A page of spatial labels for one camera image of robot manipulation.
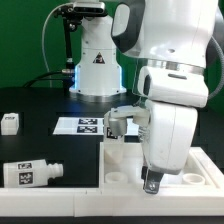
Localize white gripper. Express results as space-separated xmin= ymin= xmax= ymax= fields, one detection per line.
xmin=141 ymin=100 xmax=198 ymax=194

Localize white square tabletop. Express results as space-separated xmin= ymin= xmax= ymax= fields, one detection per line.
xmin=100 ymin=143 xmax=224 ymax=197

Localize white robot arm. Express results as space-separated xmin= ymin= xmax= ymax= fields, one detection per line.
xmin=73 ymin=0 xmax=219 ymax=194

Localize paper sheet with tags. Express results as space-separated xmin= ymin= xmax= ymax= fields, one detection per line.
xmin=53 ymin=117 xmax=139 ymax=136

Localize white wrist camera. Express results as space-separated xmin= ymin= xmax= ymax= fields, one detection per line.
xmin=103 ymin=65 xmax=210 ymax=138

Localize white L-shaped obstacle wall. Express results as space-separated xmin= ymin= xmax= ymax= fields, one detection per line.
xmin=0 ymin=143 xmax=224 ymax=217

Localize black cables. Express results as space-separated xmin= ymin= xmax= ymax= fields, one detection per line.
xmin=22 ymin=69 xmax=73 ymax=88

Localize black camera stand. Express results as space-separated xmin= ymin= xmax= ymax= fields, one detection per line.
xmin=53 ymin=0 xmax=108 ymax=90

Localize white cable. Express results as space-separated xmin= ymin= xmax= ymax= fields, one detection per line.
xmin=41 ymin=3 xmax=73 ymax=88

